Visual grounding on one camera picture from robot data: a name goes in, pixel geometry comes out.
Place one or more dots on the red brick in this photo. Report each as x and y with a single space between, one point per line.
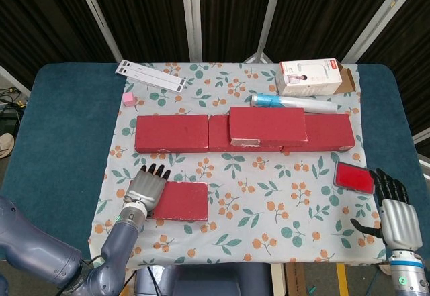
332 131
218 131
171 133
184 202
268 125

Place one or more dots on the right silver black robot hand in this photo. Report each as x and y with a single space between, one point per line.
399 222

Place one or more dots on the red ink pad tray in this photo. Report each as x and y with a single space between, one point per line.
354 176

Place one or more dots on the white metal frame bar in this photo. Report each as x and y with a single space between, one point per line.
13 79
191 17
378 17
271 10
97 17
421 137

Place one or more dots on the blue felt table mat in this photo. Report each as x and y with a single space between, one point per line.
67 125

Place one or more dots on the small pink cube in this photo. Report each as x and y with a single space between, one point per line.
129 99

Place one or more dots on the white product box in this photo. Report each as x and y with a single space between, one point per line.
309 79

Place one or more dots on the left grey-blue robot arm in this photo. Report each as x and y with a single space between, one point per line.
33 252

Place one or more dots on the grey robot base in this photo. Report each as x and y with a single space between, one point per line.
201 281

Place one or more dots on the grey tripod stand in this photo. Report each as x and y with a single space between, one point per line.
258 57

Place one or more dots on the white and blue roll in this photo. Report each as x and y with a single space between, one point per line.
295 103

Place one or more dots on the floral pattern tablecloth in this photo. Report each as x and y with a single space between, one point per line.
252 192

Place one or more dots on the beige shoe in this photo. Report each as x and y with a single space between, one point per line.
5 145

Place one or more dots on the white flat strip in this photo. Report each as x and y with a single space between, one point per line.
149 79
152 72

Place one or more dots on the brown cardboard piece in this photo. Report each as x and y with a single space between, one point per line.
295 279

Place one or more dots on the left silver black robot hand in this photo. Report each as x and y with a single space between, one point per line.
146 187

